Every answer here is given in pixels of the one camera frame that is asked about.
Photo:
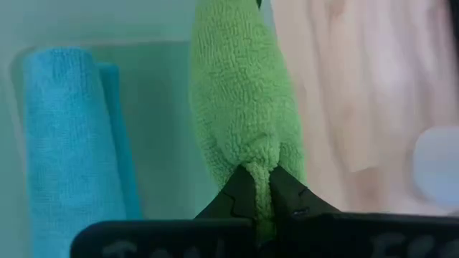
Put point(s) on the black aluminium table frame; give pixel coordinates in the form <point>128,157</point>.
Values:
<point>455,28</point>

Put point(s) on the green microfiber towel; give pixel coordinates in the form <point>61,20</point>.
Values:
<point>244,89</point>

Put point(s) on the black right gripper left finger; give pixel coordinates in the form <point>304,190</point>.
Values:
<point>238,200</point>

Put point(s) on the teal translucent plastic basket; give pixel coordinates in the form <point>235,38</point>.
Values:
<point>161,125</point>

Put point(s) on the blue microfiber towel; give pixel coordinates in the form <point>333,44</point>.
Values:
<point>71,150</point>

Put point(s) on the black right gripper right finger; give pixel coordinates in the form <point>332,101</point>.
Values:
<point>290,200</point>

